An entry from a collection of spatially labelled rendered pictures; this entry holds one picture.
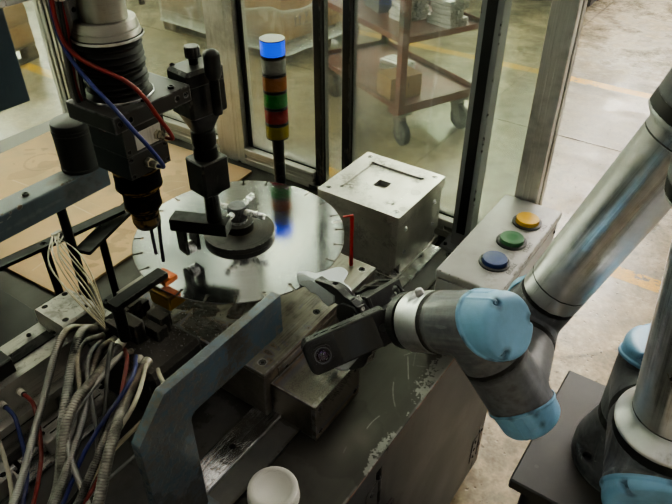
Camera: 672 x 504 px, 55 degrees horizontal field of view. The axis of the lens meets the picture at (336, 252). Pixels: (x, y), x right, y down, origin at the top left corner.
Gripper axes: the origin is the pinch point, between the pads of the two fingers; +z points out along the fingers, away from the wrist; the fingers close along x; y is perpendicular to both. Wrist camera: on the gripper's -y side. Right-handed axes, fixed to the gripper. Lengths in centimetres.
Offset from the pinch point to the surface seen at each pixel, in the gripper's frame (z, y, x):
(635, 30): 172, 442, 12
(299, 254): 3.0, 4.1, 9.4
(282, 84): 19.5, 23.6, 35.5
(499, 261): -10.6, 30.0, -3.7
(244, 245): 7.8, -1.5, 13.5
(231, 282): 4.2, -7.4, 10.0
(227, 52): 51, 34, 49
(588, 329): 52, 130, -69
